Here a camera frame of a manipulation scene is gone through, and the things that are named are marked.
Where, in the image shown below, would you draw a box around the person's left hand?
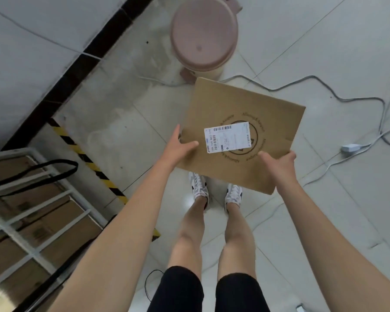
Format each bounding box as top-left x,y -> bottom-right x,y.
162,124 -> 200,171

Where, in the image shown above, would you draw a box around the person's right hand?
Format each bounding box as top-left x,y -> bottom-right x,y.
258,151 -> 300,193

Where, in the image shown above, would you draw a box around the brown cardboard box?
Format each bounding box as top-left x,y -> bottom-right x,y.
0,155 -> 41,182
0,214 -> 103,312
0,182 -> 85,239
175,77 -> 306,195

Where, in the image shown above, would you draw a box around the person's right forearm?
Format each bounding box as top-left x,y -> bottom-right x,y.
276,181 -> 390,312

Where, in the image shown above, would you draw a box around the person's left forearm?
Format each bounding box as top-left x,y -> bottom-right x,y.
47,161 -> 177,312

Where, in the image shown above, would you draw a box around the white shipping label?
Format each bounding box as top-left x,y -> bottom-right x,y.
204,121 -> 250,154

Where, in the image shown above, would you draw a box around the white left sneaker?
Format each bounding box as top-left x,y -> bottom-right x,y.
188,172 -> 211,214

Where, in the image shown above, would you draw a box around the white sneaker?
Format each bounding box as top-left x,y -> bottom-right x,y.
224,183 -> 244,219
188,172 -> 211,214

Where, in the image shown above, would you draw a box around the white right sneaker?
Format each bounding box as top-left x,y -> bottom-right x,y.
224,183 -> 244,219

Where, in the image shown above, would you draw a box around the person's left leg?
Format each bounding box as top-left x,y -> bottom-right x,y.
166,194 -> 212,280

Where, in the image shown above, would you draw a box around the person's leg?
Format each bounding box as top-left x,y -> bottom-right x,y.
166,194 -> 212,280
217,201 -> 258,284

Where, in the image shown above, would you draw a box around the person's right leg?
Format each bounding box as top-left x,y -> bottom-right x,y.
217,201 -> 258,284

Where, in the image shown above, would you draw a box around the yellow black hazard tape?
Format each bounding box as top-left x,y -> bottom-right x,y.
49,118 -> 161,242

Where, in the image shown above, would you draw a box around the pink pedal trash bin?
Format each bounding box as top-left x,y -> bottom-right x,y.
170,0 -> 243,85

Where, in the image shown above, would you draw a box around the black shorts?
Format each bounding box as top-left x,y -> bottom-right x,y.
147,266 -> 271,312

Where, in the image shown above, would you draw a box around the white metal rack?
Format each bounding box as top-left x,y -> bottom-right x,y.
0,147 -> 108,312

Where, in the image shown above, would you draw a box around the white floor cable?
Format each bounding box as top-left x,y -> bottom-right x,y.
200,125 -> 390,271

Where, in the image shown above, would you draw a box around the grey floor cable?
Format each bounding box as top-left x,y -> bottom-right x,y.
137,75 -> 387,133

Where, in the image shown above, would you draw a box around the thin black cable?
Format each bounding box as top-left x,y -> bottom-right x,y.
145,269 -> 164,303

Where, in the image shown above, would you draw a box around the black strap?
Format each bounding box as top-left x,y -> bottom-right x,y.
0,160 -> 79,199

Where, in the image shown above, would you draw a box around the thin white wall cable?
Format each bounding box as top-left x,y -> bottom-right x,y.
0,6 -> 103,60

